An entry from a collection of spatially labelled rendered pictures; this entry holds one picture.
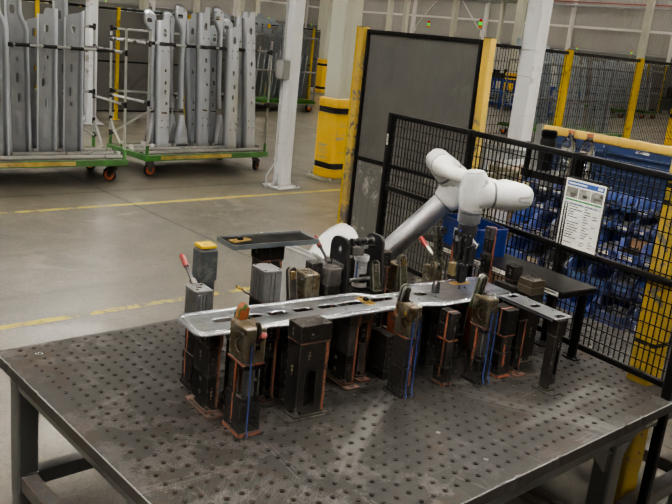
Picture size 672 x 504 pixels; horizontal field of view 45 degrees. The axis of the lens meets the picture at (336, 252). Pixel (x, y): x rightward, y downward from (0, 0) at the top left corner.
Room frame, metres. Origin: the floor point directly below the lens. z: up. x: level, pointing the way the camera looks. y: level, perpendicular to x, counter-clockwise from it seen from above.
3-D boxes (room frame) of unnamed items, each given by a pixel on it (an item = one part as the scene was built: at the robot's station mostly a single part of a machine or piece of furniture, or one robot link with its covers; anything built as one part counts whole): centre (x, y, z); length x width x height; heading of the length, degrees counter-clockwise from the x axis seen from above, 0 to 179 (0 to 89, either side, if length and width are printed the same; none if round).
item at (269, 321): (2.77, -0.11, 1.00); 1.38 x 0.22 x 0.02; 126
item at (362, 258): (3.02, -0.09, 0.94); 0.18 x 0.13 x 0.49; 126
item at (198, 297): (2.58, 0.45, 0.88); 0.11 x 0.10 x 0.36; 36
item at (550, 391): (2.85, -0.85, 0.84); 0.11 x 0.06 x 0.29; 36
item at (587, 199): (3.31, -1.01, 1.30); 0.23 x 0.02 x 0.31; 36
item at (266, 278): (2.73, 0.24, 0.90); 0.13 x 0.10 x 0.41; 36
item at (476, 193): (3.07, -0.52, 1.40); 0.13 x 0.11 x 0.16; 99
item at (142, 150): (10.67, 2.10, 0.88); 1.91 x 1.01 x 1.76; 135
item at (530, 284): (3.12, -0.80, 0.88); 0.08 x 0.08 x 0.36; 36
